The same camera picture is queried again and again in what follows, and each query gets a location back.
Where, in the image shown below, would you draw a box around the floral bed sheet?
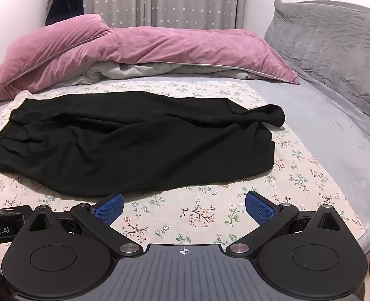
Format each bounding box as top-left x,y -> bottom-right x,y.
0,80 -> 366,265

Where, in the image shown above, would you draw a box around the grey crumpled blanket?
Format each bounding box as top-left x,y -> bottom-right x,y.
83,61 -> 250,85

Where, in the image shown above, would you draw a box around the grey quilted pillow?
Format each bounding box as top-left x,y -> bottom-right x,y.
263,0 -> 370,138

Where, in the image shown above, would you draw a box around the pink duvet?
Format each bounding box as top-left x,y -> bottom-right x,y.
0,13 -> 300,102

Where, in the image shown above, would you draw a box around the grey star-print curtain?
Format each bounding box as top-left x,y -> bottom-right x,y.
64,0 -> 248,31

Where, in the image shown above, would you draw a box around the dark hanging garment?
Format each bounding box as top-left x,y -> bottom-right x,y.
45,0 -> 84,27

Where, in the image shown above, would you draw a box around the black pants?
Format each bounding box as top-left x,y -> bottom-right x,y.
0,91 -> 286,197

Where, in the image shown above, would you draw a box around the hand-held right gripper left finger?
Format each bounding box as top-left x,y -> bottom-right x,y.
26,193 -> 142,256

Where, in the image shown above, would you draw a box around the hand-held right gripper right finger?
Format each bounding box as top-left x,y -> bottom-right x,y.
228,191 -> 343,255

